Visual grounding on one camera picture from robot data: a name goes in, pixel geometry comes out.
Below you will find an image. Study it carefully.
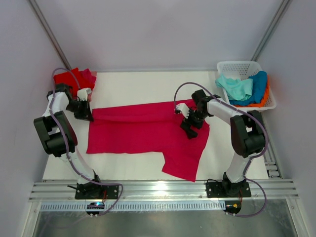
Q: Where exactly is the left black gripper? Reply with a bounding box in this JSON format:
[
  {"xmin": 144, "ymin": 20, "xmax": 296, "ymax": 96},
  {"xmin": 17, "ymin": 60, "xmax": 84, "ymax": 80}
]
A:
[{"xmin": 65, "ymin": 98, "xmax": 94, "ymax": 122}]

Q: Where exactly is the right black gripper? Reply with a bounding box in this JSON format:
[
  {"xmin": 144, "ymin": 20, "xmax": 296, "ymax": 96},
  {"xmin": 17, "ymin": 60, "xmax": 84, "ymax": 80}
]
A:
[{"xmin": 180, "ymin": 107, "xmax": 209, "ymax": 140}]

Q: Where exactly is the magenta t shirt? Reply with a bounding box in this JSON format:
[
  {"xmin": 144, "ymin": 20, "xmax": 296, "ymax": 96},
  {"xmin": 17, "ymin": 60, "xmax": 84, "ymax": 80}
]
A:
[{"xmin": 86, "ymin": 101, "xmax": 210, "ymax": 182}]

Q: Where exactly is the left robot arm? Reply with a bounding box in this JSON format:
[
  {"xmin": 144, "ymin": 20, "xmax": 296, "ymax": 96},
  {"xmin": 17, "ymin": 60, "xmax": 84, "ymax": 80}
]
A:
[{"xmin": 34, "ymin": 83, "xmax": 104, "ymax": 198}]

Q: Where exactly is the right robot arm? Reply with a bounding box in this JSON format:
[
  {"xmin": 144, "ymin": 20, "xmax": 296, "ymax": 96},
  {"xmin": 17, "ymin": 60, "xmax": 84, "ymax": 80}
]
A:
[{"xmin": 175, "ymin": 89, "xmax": 268, "ymax": 198}]

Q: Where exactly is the red folded t shirt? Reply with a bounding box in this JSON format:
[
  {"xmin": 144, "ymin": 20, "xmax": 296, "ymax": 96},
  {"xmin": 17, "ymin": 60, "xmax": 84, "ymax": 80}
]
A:
[{"xmin": 54, "ymin": 68, "xmax": 82, "ymax": 97}]

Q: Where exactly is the mint green t shirt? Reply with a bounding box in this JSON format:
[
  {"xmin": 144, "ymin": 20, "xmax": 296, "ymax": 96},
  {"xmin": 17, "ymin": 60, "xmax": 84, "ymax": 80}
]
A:
[{"xmin": 215, "ymin": 74, "xmax": 253, "ymax": 101}]

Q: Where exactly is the orange t shirt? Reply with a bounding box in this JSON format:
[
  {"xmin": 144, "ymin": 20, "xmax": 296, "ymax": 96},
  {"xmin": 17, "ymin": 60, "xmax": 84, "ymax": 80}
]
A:
[{"xmin": 230, "ymin": 71, "xmax": 270, "ymax": 107}]

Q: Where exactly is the white plastic basket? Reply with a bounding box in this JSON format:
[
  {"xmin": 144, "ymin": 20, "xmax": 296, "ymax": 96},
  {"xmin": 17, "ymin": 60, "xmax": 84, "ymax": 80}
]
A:
[{"xmin": 216, "ymin": 60, "xmax": 277, "ymax": 111}]

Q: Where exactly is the blue t shirt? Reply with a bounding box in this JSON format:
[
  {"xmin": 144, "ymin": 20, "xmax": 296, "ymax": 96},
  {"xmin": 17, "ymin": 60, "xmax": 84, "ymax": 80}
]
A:
[{"xmin": 229, "ymin": 71, "xmax": 270, "ymax": 107}]

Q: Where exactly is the left controller board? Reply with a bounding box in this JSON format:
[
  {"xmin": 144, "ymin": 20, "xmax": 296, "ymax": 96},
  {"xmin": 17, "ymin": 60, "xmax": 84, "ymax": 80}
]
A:
[{"xmin": 85, "ymin": 201, "xmax": 105, "ymax": 216}]

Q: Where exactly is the controller board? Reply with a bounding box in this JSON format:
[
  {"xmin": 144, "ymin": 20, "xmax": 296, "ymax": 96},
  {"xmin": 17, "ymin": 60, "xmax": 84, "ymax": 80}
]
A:
[
  {"xmin": 224, "ymin": 200, "xmax": 242, "ymax": 215},
  {"xmin": 85, "ymin": 201, "xmax": 105, "ymax": 216}
]

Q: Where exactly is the right controller board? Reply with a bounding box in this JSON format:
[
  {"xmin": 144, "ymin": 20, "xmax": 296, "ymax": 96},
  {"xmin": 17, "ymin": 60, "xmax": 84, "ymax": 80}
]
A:
[{"xmin": 224, "ymin": 200, "xmax": 242, "ymax": 215}]

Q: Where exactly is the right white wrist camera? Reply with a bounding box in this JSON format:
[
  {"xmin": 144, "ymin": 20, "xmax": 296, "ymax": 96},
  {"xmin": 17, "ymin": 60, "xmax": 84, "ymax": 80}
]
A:
[{"xmin": 175, "ymin": 103, "xmax": 190, "ymax": 119}]

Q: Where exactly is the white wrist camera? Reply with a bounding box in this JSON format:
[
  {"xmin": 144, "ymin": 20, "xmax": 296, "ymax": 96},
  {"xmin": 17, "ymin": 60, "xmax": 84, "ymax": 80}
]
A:
[
  {"xmin": 77, "ymin": 87, "xmax": 92, "ymax": 102},
  {"xmin": 175, "ymin": 103, "xmax": 190, "ymax": 119}
]

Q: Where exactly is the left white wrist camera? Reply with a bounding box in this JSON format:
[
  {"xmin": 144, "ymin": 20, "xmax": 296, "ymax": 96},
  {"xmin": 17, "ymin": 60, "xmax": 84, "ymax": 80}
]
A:
[{"xmin": 77, "ymin": 87, "xmax": 92, "ymax": 102}]

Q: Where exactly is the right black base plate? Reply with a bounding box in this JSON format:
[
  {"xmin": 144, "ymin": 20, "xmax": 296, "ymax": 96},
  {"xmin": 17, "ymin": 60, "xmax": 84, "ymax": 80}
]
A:
[{"xmin": 205, "ymin": 179, "xmax": 252, "ymax": 198}]

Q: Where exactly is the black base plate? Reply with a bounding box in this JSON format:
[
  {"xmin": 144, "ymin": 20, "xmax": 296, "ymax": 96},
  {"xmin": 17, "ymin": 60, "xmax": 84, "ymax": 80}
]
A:
[
  {"xmin": 75, "ymin": 183, "xmax": 119, "ymax": 200},
  {"xmin": 205, "ymin": 179, "xmax": 252, "ymax": 198}
]

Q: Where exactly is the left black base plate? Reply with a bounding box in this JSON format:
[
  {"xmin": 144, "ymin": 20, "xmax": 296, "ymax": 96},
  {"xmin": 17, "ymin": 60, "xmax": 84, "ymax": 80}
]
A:
[{"xmin": 75, "ymin": 183, "xmax": 119, "ymax": 200}]

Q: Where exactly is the slotted grey cable duct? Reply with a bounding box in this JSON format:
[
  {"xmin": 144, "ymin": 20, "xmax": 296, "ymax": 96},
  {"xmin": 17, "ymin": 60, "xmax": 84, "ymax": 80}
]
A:
[{"xmin": 40, "ymin": 200, "xmax": 225, "ymax": 212}]

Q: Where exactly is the aluminium mounting rail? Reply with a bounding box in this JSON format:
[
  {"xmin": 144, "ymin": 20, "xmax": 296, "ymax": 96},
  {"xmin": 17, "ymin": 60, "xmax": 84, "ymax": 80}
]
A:
[{"xmin": 29, "ymin": 179, "xmax": 299, "ymax": 202}]

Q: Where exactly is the left corner frame post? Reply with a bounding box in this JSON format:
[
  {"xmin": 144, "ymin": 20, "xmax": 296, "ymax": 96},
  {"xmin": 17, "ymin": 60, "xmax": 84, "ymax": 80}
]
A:
[{"xmin": 27, "ymin": 0, "xmax": 72, "ymax": 70}]

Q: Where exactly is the corner frame post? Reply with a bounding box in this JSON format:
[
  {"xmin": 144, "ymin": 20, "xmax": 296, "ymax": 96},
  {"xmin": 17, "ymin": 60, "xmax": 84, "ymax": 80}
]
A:
[
  {"xmin": 27, "ymin": 0, "xmax": 72, "ymax": 70},
  {"xmin": 251, "ymin": 0, "xmax": 292, "ymax": 61}
]

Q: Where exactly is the right corner frame post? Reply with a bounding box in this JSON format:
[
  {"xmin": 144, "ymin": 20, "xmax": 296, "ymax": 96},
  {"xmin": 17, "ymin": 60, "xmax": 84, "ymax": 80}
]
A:
[{"xmin": 251, "ymin": 0, "xmax": 292, "ymax": 61}]

